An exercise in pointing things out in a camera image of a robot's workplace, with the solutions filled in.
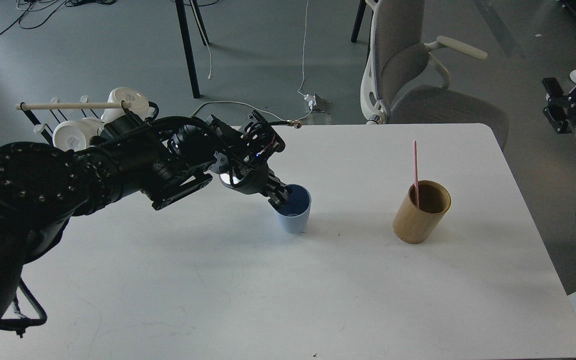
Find grey office chair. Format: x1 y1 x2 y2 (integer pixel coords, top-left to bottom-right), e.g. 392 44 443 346
359 0 510 149

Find white cup on rack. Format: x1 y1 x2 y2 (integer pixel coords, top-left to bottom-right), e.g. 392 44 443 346
100 87 150 124
52 117 103 152

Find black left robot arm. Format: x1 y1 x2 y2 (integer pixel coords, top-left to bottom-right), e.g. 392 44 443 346
0 111 292 336

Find pink chopstick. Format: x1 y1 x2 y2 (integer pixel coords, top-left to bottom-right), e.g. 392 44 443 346
413 140 420 208

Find blue cup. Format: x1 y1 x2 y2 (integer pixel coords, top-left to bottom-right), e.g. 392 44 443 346
274 184 313 235

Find black table leg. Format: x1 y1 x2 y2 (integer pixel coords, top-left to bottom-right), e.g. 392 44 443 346
174 0 201 100

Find black wire cup rack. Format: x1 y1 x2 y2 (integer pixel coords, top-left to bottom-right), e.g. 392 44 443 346
14 98 159 145

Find black cables on floor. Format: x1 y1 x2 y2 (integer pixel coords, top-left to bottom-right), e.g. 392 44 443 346
0 0 118 61

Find bamboo cylinder holder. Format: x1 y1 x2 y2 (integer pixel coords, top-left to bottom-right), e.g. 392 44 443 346
391 180 451 245

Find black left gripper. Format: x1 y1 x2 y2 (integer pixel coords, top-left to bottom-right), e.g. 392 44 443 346
219 164 291 210

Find white cable on floor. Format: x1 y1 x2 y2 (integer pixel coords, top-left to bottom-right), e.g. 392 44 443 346
182 0 319 126

